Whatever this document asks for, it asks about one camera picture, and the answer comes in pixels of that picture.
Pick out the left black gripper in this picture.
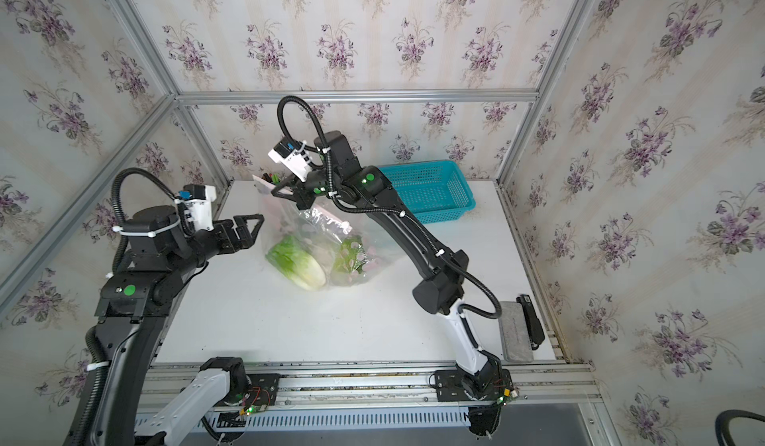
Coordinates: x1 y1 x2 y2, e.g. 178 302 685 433
164 213 264 280

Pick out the chinese cabbage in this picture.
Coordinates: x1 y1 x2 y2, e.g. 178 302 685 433
331 235 371 287
266 236 327 292

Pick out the zip-top bag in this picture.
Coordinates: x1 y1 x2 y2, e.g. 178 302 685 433
254 177 353 289
329 223 406 287

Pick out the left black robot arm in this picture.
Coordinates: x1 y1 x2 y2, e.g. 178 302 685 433
64 167 264 445

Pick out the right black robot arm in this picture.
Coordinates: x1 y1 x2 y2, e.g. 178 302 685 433
270 95 517 402

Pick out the teal plastic basket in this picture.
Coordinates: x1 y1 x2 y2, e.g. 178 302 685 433
380 160 476 224

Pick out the grey block with black device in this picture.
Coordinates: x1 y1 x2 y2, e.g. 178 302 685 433
499 294 546 364

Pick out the black chair edge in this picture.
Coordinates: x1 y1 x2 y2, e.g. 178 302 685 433
714 409 764 446

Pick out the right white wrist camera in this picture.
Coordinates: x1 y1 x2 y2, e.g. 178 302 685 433
268 137 315 182

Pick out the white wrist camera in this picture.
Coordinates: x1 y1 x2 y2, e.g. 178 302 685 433
175 184 217 236
268 137 315 182

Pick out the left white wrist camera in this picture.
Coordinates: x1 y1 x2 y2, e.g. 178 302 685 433
175 184 217 236

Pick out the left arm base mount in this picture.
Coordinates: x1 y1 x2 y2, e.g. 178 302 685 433
199 356 282 414

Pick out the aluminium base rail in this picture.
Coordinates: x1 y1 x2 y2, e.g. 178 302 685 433
133 360 605 414

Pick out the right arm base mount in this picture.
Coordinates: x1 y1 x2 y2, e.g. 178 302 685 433
430 368 519 404

